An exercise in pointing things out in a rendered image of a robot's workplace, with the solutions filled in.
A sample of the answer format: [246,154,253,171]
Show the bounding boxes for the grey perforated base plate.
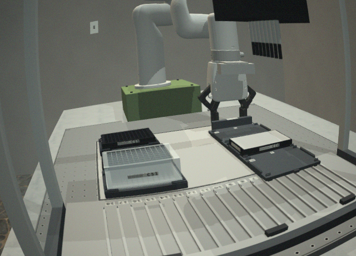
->
[271,216,356,256]

